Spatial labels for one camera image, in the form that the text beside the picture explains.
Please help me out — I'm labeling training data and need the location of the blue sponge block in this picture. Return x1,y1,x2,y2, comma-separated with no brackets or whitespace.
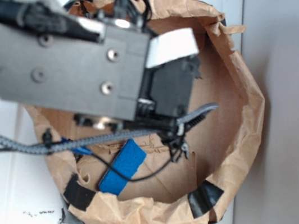
98,139,147,196

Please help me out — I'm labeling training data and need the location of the brown paper bag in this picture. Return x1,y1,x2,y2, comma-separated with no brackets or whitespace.
6,0,282,224

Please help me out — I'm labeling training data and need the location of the grey metal robot arm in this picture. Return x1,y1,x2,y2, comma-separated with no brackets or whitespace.
0,0,199,139

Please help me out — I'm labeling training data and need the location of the thin black wire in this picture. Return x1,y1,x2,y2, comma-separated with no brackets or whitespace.
82,125,191,190

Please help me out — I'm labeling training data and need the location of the black tape strip lower right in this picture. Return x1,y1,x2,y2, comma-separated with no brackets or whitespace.
187,180,224,224

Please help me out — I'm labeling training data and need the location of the black tape strip left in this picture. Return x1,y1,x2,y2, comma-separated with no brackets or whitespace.
61,174,96,224

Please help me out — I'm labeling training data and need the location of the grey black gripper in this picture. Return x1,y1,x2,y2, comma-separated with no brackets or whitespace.
74,17,200,138

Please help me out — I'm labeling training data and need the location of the grey braided cable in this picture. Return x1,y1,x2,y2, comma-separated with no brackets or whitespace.
0,68,220,182

